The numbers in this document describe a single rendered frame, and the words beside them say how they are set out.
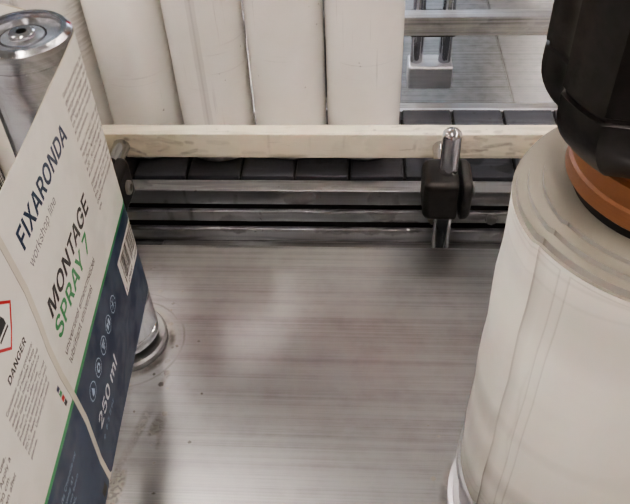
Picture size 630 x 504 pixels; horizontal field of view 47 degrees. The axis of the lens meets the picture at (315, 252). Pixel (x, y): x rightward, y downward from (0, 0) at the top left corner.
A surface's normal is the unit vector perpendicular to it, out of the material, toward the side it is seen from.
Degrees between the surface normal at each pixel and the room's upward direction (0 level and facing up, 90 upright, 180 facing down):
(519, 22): 90
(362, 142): 90
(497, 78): 0
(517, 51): 0
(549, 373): 91
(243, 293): 0
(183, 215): 90
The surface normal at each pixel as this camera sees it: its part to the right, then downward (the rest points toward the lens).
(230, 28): 0.72, 0.47
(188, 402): -0.04, -0.71
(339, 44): -0.70, 0.52
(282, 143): -0.05, 0.70
